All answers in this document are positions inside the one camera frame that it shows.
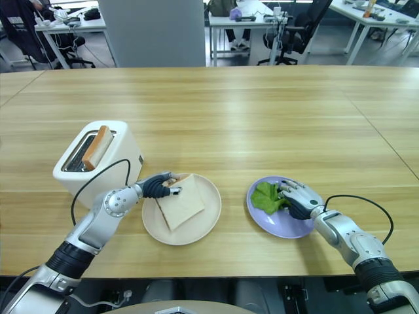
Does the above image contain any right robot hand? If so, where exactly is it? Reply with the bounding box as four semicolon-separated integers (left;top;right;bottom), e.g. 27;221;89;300
277;179;325;221

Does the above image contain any white cord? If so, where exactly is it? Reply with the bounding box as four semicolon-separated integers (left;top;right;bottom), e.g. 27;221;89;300
85;288;134;309

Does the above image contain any purple round plate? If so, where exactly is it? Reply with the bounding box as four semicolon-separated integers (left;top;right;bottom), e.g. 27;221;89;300
246;175;325;239

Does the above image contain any person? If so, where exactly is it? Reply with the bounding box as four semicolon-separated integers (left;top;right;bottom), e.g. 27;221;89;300
223;27;252;52

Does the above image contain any black office chair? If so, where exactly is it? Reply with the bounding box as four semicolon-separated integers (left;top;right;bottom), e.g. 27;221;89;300
0;0;97;71
257;0;334;67

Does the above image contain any cream toaster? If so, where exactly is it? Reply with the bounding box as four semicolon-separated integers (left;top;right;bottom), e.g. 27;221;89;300
52;120;145;211

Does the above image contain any cream round plate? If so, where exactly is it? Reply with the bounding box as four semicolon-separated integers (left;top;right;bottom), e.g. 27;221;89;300
141;173;223;247

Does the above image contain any bread slice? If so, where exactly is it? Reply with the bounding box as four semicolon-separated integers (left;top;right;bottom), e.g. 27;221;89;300
81;125;114;169
155;173;206;232

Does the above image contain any black cable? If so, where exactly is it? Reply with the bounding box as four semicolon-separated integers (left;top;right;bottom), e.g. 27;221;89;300
322;194;394;245
71;159;132;227

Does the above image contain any robot body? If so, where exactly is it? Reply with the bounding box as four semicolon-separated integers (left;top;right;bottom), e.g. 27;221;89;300
100;300;260;314

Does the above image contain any green lettuce leaf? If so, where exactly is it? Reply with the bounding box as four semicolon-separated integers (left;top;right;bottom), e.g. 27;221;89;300
250;181;293;216

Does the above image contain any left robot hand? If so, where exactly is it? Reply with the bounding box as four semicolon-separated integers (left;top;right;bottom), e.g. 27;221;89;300
141;171;183;200

